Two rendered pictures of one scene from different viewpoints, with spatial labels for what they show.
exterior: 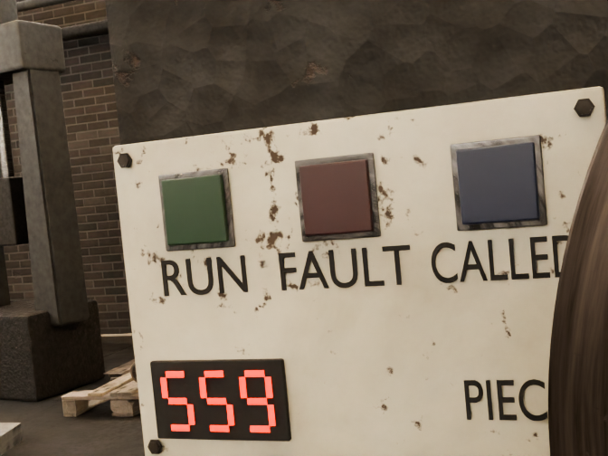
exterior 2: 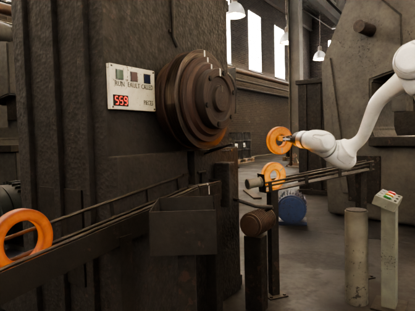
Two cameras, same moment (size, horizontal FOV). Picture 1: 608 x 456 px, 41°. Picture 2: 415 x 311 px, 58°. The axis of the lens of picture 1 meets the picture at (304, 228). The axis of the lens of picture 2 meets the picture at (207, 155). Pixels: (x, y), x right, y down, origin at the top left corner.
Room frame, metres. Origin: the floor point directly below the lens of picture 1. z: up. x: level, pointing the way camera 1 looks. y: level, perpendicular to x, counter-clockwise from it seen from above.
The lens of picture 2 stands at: (-0.24, 1.44, 0.95)
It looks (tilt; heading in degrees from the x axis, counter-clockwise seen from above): 3 degrees down; 284
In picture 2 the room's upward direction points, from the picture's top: 2 degrees counter-clockwise
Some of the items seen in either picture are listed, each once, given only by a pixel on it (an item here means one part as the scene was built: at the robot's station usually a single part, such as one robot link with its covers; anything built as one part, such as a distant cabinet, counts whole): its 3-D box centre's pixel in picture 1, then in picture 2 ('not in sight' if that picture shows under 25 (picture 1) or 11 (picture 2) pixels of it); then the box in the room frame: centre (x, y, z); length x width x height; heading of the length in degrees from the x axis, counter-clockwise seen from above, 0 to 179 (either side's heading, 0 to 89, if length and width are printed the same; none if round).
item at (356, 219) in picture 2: not in sight; (356, 256); (-0.56, -0.70, 0.26); 0.12 x 0.12 x 0.52
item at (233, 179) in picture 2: not in sight; (225, 184); (0.14, -0.53, 0.68); 0.11 x 0.08 x 0.24; 160
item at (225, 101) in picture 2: not in sight; (217, 99); (0.11, -0.27, 1.11); 0.28 x 0.06 x 0.28; 70
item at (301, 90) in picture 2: not in sight; (329, 136); (-0.74, -4.52, 0.88); 1.71 x 0.92 x 1.76; 70
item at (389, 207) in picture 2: not in sight; (389, 249); (-0.72, -0.68, 0.31); 0.24 x 0.16 x 0.62; 70
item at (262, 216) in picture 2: not in sight; (259, 258); (-0.04, -0.57, 0.27); 0.22 x 0.13 x 0.53; 70
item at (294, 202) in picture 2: not in sight; (291, 206); (-0.19, -2.56, 0.17); 0.57 x 0.31 x 0.34; 90
